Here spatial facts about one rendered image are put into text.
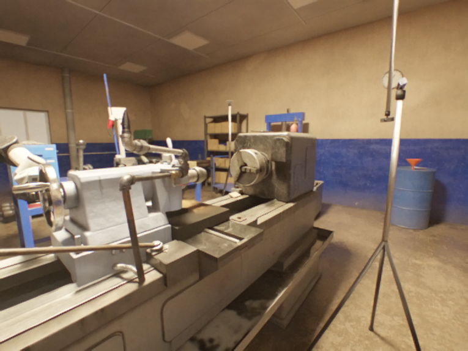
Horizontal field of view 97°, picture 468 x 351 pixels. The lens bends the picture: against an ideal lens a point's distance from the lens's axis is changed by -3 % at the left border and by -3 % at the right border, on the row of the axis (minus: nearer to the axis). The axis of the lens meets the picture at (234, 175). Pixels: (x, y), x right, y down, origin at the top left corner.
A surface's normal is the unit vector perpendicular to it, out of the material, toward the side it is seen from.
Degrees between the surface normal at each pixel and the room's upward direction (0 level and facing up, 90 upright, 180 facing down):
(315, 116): 90
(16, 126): 90
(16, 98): 90
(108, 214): 69
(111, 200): 76
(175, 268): 90
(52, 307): 0
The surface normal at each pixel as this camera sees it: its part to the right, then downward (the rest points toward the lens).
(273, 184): -0.62, 0.12
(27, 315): 0.00, -0.99
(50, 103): 0.78, 0.10
